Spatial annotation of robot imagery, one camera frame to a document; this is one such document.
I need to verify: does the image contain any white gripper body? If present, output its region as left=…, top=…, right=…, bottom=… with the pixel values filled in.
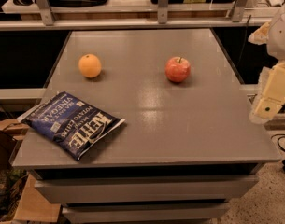
left=259, top=61, right=285, bottom=106

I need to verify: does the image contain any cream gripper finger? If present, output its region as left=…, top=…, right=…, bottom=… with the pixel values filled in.
left=248, top=22, right=270, bottom=45
left=249, top=95, right=282, bottom=124

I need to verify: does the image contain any red apple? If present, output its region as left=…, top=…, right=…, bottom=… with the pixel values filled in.
left=164, top=57, right=191, bottom=83

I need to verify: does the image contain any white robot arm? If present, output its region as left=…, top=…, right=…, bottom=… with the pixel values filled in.
left=248, top=3, right=285, bottom=124

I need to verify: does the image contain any grey drawer cabinet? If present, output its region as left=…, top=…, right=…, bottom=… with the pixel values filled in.
left=13, top=29, right=280, bottom=223

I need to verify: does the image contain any lower grey drawer front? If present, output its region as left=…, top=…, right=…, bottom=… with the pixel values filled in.
left=63, top=203, right=229, bottom=224

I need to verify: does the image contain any grey drawer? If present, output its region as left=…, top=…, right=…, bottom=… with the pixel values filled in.
left=63, top=203, right=229, bottom=224
left=35, top=175, right=258, bottom=204

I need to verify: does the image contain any orange fruit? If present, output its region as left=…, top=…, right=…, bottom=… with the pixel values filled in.
left=78, top=54, right=102, bottom=78

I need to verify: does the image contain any blue potato chips bag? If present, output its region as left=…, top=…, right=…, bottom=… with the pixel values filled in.
left=17, top=91, right=125, bottom=161

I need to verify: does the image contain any upper grey drawer front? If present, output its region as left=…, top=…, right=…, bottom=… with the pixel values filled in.
left=35, top=175, right=258, bottom=204

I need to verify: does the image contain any brown cardboard box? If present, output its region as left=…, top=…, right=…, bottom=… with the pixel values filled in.
left=13, top=175, right=60, bottom=224

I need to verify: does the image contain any right metal shelf bracket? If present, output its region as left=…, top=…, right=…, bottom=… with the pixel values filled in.
left=230, top=0, right=248, bottom=22

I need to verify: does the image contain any metal shelf bracket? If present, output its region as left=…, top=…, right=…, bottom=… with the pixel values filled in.
left=36, top=0, right=54, bottom=26
left=230, top=0, right=248, bottom=22
left=157, top=0, right=168, bottom=24

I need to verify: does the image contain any middle metal shelf bracket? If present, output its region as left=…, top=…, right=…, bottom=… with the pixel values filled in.
left=157, top=0, right=168, bottom=24

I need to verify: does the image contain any left metal shelf bracket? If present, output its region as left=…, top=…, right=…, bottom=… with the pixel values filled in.
left=36, top=0, right=54, bottom=26

